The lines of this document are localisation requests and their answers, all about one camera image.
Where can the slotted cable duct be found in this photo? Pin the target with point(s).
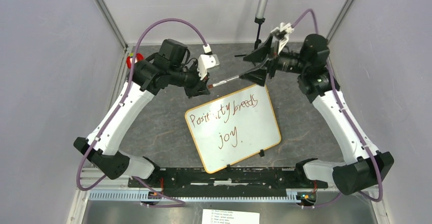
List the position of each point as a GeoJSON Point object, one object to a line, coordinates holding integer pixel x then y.
{"type": "Point", "coordinates": [144, 196]}

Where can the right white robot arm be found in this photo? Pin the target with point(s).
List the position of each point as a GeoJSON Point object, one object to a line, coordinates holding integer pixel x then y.
{"type": "Point", "coordinates": [363, 165]}

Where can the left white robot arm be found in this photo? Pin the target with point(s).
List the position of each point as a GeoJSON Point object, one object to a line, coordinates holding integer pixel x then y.
{"type": "Point", "coordinates": [150, 75]}

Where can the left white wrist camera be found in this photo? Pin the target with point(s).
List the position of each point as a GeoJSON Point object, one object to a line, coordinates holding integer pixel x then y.
{"type": "Point", "coordinates": [207, 61]}

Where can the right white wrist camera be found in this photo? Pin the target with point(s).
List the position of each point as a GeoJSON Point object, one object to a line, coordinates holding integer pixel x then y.
{"type": "Point", "coordinates": [281, 34]}

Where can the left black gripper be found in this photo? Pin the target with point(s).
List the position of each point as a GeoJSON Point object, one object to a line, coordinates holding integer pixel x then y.
{"type": "Point", "coordinates": [199, 87]}

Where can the red whiteboard marker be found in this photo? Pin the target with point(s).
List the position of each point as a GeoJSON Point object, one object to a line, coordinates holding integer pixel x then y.
{"type": "Point", "coordinates": [222, 82]}

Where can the white paper sheet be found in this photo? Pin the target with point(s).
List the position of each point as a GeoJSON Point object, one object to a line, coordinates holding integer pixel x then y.
{"type": "Point", "coordinates": [211, 216]}

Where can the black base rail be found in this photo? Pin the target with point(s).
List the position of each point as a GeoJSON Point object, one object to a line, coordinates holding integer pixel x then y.
{"type": "Point", "coordinates": [231, 182]}

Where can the red toy with block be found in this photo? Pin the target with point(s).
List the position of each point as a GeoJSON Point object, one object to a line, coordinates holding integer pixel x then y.
{"type": "Point", "coordinates": [130, 60]}

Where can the yellow framed whiteboard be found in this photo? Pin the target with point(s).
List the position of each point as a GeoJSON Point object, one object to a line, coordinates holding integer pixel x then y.
{"type": "Point", "coordinates": [233, 128]}

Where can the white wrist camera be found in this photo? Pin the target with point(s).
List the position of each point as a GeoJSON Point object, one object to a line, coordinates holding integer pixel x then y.
{"type": "Point", "coordinates": [207, 61]}
{"type": "Point", "coordinates": [281, 34]}

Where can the black tripod stand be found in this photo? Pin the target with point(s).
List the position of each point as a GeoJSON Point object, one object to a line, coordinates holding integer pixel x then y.
{"type": "Point", "coordinates": [256, 40]}

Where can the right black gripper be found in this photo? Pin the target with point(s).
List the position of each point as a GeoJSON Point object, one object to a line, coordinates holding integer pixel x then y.
{"type": "Point", "coordinates": [258, 74]}

